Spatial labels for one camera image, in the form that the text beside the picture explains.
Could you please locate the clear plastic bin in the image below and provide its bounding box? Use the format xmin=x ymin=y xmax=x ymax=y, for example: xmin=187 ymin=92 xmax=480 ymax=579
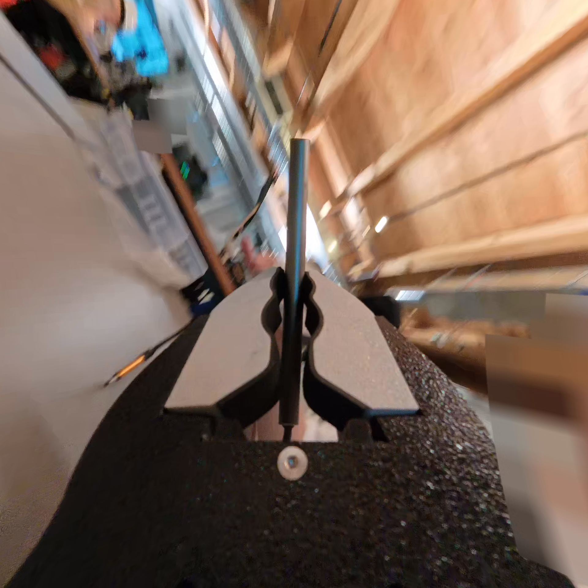
xmin=78 ymin=101 xmax=212 ymax=281

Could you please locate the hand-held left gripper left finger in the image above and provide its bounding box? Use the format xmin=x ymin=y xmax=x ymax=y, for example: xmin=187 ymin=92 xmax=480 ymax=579
xmin=164 ymin=269 xmax=281 ymax=414

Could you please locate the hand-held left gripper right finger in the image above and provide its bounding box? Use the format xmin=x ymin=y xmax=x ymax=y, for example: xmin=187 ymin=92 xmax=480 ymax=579
xmin=303 ymin=271 xmax=421 ymax=416

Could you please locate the black device with green screen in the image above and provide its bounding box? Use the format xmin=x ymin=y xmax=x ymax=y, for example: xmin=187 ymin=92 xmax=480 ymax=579
xmin=173 ymin=145 xmax=210 ymax=195

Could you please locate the thin black cable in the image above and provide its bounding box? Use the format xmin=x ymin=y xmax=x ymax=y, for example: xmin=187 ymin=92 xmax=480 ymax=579
xmin=104 ymin=170 xmax=281 ymax=386

